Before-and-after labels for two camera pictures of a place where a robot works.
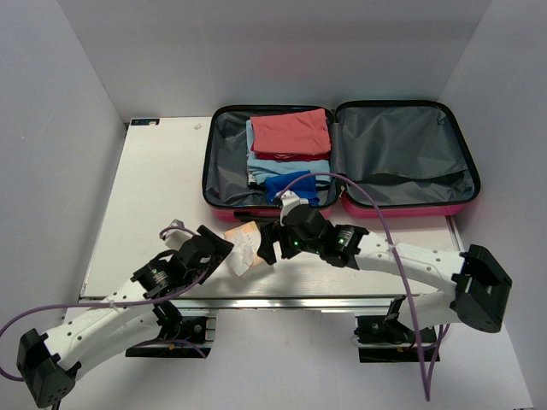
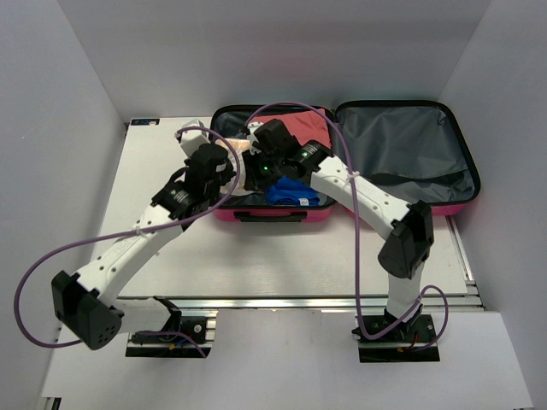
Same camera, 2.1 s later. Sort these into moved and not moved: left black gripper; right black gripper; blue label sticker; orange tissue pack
Moved: orange tissue pack; left black gripper; right black gripper
Not moved: blue label sticker
